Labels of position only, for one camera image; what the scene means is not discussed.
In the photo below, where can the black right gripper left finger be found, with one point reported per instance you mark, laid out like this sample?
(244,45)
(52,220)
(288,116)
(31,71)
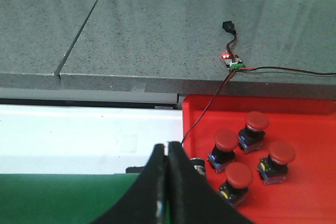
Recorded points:
(145,200)

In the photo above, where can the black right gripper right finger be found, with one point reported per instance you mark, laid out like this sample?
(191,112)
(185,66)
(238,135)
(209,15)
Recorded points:
(191,199)

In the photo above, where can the red push button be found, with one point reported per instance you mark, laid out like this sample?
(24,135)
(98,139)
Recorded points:
(235,188)
(222,154)
(251,137)
(273,169)

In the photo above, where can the green conveyor belt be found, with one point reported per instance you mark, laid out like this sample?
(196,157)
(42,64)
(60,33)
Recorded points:
(37,198)

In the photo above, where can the red plastic tray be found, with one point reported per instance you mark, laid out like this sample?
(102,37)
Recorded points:
(307,195)

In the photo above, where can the small sensor circuit board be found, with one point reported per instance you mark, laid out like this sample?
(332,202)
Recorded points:
(228,57)

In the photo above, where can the grey stone counter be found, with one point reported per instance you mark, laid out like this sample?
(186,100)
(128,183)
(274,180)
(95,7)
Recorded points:
(159,51)

